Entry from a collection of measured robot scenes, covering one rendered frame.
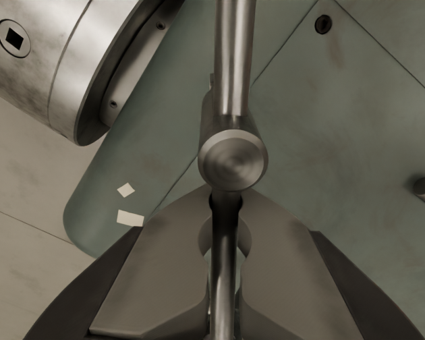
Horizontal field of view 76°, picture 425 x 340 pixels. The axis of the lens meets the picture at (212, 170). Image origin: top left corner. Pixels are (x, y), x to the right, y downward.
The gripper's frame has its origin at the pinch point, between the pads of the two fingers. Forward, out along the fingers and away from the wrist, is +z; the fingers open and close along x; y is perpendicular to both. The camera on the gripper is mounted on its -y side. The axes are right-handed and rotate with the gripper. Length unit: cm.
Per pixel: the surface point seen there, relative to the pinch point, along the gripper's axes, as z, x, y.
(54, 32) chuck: 16.4, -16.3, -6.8
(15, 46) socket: 16.8, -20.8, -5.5
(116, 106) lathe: 21.8, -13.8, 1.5
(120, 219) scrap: 13.9, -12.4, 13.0
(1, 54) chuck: 17.0, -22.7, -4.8
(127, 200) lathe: 14.1, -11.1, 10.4
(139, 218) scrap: 13.9, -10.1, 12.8
